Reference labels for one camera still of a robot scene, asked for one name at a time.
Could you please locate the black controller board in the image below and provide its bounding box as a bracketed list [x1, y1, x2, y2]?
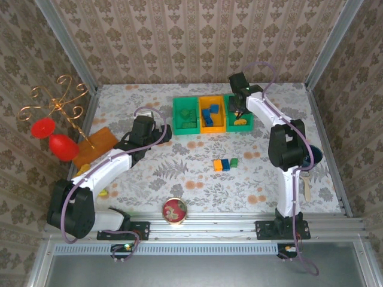
[110, 243, 137, 259]
[276, 243, 300, 259]

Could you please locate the dark blue mug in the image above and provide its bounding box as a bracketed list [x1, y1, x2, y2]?
[302, 143, 323, 170]

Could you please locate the orange wooden board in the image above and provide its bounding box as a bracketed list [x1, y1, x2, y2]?
[71, 127, 118, 169]

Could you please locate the round red gold dish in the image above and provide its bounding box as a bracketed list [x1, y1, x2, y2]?
[161, 197, 189, 225]

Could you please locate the orange plastic bin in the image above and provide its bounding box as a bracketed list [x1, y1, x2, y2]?
[199, 94, 227, 134]

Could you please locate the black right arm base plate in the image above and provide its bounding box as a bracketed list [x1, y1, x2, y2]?
[254, 219, 311, 241]

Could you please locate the red plastic goblet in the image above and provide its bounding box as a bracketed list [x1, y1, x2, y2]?
[29, 118, 80, 163]

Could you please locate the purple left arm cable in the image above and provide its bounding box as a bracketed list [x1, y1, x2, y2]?
[61, 106, 173, 264]

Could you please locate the yellow banana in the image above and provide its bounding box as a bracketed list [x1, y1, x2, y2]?
[74, 163, 108, 198]

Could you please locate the aluminium side rail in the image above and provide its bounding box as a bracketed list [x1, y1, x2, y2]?
[305, 83, 354, 218]

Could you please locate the aluminium frame post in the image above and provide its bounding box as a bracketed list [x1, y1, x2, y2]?
[305, 0, 363, 90]
[34, 0, 99, 93]

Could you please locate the grey slotted cable duct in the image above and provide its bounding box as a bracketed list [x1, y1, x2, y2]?
[53, 242, 279, 255]

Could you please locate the gold wire stand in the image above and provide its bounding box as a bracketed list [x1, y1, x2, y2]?
[17, 74, 96, 150]

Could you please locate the green plastic bin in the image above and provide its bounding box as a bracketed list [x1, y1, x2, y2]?
[172, 96, 200, 136]
[226, 94, 254, 132]

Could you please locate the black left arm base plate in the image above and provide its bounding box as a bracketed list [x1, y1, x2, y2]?
[96, 220, 150, 242]

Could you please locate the wooden spoon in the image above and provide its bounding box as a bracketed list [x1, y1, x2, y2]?
[300, 172, 312, 203]

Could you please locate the aluminium front rail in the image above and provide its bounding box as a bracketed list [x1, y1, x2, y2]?
[43, 210, 369, 242]

